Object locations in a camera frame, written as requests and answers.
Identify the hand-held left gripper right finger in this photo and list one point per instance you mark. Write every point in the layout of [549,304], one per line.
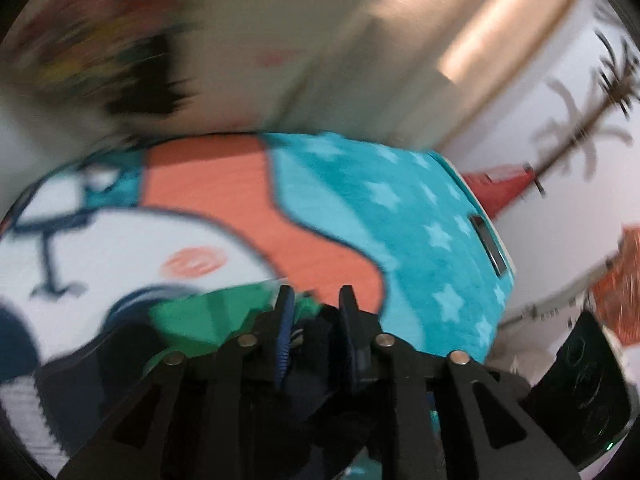
[351,342]

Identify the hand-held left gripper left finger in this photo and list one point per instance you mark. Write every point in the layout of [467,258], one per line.
[284,340]

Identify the dark pants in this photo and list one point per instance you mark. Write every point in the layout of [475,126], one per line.
[315,380]

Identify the green cloth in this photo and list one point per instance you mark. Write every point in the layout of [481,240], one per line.
[200,312]

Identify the orange patterned object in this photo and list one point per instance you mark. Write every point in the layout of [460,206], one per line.
[620,280]

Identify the printed blanket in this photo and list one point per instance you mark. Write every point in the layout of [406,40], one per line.
[320,210]

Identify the red triangular object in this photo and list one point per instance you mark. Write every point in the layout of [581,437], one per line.
[500,187]

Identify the colourful wall poster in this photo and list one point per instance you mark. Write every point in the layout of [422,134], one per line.
[95,25]

